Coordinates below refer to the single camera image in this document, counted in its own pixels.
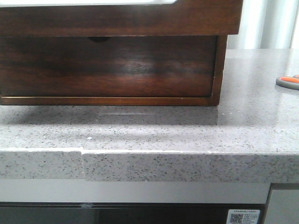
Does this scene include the white tray in drawer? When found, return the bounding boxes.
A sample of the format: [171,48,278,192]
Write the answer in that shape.
[0,0,176,7]

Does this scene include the white QR code sticker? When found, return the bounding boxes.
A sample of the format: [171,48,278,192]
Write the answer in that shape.
[226,210,260,224]

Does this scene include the grey cabinet door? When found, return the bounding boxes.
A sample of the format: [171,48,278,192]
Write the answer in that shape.
[264,184,299,224]

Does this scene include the wooden drawer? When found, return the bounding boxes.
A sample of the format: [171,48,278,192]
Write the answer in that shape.
[0,0,243,37]
[0,35,219,98]

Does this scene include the orange grey handled scissors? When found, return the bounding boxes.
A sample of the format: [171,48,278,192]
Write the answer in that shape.
[276,75,299,90]

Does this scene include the dark wooden drawer cabinet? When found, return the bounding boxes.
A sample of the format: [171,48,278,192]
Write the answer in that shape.
[0,34,228,107]

